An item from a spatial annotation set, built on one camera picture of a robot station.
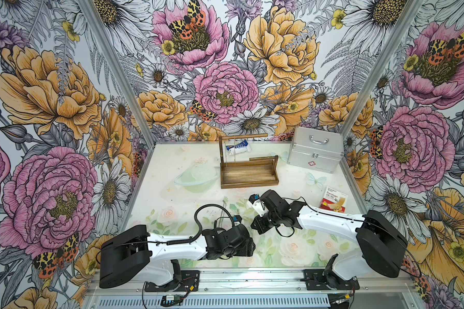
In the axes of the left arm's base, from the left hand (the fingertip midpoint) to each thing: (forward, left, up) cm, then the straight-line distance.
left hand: (245, 252), depth 80 cm
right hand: (+7, -4, +4) cm, 9 cm away
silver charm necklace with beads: (+57, +2, +2) cm, 57 cm away
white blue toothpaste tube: (+58, -4, 0) cm, 58 cm away
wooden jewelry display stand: (+42, -8, -2) cm, 43 cm away
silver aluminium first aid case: (+44, -38, +13) cm, 60 cm away
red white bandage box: (+21, -42, +3) cm, 47 cm away
